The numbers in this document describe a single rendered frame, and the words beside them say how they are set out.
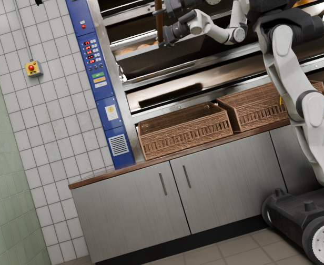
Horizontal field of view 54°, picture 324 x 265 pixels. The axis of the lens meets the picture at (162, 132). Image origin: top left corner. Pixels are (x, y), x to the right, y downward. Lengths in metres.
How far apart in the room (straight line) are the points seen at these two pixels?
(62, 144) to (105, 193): 0.75
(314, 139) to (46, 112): 1.86
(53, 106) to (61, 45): 0.47
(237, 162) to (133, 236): 0.74
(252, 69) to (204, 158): 0.93
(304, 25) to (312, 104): 0.37
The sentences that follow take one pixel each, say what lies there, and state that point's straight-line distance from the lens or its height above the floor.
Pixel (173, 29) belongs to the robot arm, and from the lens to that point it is 1.77.
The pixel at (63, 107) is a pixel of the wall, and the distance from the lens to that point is 2.53.
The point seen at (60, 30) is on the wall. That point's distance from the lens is 2.66.
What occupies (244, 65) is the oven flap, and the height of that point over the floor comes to 1.03.
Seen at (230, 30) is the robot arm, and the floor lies 1.14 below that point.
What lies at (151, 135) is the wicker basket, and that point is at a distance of 1.89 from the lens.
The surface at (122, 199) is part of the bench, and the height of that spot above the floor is 0.41.
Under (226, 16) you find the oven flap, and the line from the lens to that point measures 2.44.
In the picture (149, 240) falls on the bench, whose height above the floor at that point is 0.14.
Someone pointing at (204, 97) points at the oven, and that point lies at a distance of 2.42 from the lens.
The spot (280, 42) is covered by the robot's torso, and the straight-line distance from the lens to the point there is 1.59.
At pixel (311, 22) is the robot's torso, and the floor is 0.99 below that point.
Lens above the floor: 0.67
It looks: 1 degrees up
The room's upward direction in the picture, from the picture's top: 17 degrees counter-clockwise
